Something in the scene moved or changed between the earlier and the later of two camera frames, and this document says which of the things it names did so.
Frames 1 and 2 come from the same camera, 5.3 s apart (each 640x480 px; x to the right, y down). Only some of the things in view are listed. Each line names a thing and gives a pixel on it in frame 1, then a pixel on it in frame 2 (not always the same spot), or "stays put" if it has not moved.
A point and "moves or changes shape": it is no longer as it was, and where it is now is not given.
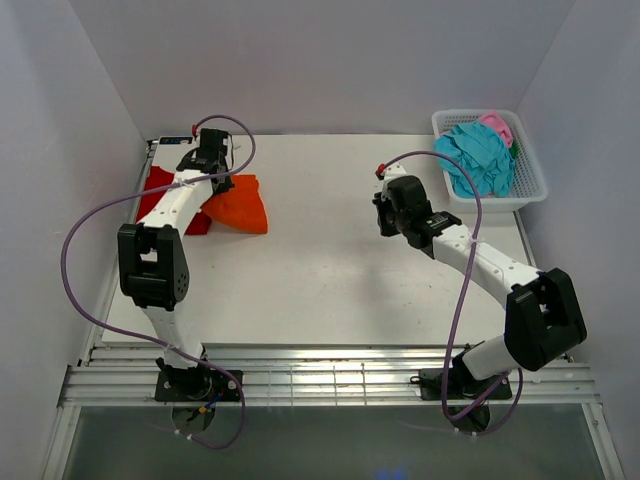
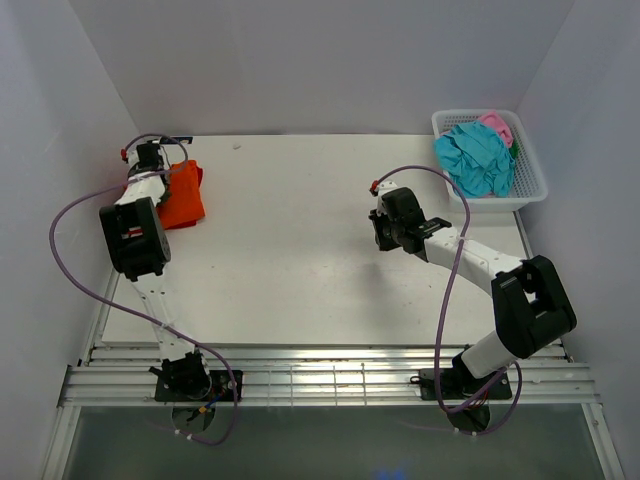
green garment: [514, 150] stays put
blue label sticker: [175, 140] stays put
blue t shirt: [490, 165] stays put
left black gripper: [228, 185] to [164, 198]
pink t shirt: [493, 119] stays put
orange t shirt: [240, 206] moves or changes shape
